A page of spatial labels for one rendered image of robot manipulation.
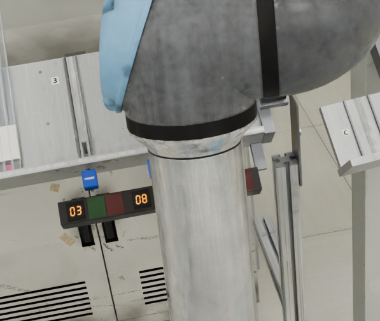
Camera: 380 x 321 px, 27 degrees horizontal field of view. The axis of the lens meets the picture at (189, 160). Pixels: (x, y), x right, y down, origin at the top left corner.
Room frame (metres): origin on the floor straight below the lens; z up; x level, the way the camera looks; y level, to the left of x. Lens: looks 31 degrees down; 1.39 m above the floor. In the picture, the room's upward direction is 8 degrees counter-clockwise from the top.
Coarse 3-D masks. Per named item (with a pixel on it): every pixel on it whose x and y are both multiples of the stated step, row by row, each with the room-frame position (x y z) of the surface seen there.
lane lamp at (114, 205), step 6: (120, 192) 1.12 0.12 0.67; (108, 198) 1.11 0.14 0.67; (114, 198) 1.11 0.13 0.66; (120, 198) 1.11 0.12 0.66; (108, 204) 1.10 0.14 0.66; (114, 204) 1.10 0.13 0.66; (120, 204) 1.10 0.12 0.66; (108, 210) 1.09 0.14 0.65; (114, 210) 1.09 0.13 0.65; (120, 210) 1.09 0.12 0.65
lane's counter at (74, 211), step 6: (66, 204) 1.11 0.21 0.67; (72, 204) 1.11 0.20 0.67; (78, 204) 1.10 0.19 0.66; (66, 210) 1.10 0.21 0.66; (72, 210) 1.10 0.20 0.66; (78, 210) 1.10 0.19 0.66; (84, 210) 1.10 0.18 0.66; (72, 216) 1.09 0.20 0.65; (78, 216) 1.09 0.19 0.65; (84, 216) 1.09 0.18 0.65
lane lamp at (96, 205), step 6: (90, 198) 1.11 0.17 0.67; (96, 198) 1.11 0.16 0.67; (102, 198) 1.11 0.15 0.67; (90, 204) 1.10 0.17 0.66; (96, 204) 1.10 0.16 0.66; (102, 204) 1.10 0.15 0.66; (90, 210) 1.10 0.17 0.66; (96, 210) 1.10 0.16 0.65; (102, 210) 1.09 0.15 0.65; (90, 216) 1.09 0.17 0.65; (96, 216) 1.09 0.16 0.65; (102, 216) 1.09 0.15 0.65
